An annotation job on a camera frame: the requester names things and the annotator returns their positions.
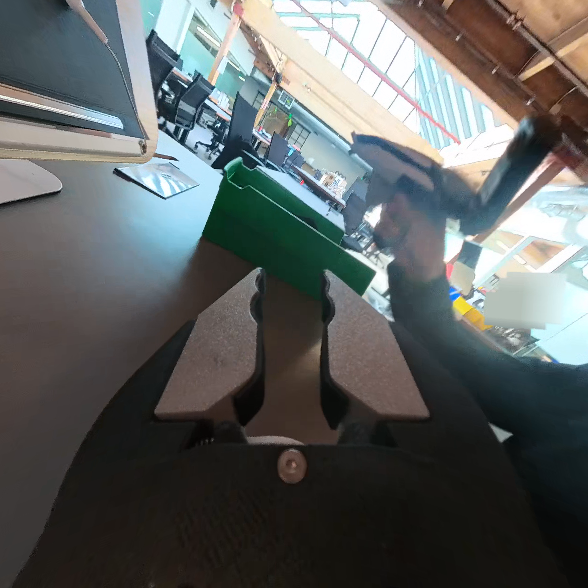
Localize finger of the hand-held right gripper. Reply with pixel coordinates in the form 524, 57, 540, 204
350, 132, 445, 179
369, 171, 401, 206

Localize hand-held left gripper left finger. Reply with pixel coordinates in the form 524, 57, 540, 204
153, 268, 267, 426

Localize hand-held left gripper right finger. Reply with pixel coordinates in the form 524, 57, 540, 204
319, 270, 431, 431

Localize green plastic bin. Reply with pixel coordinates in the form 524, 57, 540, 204
202, 157, 376, 301

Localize person's right forearm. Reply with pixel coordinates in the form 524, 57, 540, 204
387, 262, 588, 442

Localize person's right hand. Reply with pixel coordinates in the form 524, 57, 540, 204
373, 195, 450, 283

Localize grey office desk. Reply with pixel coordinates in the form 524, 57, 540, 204
250, 163, 346, 232

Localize black office chair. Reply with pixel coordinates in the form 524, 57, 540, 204
210, 93, 260, 172
174, 73, 216, 150
146, 30, 183, 122

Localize striped booklet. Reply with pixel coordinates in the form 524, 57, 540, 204
113, 162, 200, 199

